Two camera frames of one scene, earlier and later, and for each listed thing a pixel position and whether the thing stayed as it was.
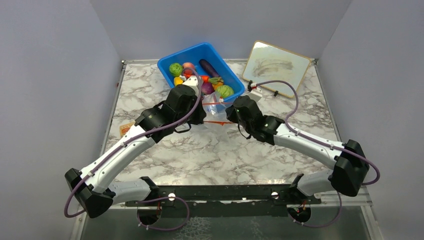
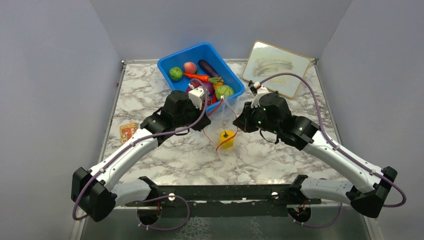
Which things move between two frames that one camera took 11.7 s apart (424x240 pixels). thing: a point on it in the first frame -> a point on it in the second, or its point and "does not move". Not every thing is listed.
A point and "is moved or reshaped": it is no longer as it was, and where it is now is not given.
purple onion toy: (207, 88) does not move
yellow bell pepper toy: (177, 80) -> (224, 135)
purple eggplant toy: (208, 69) does not move
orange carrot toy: (206, 79) does not move
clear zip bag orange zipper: (215, 107) is moved or reshaped
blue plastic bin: (206, 52) does not move
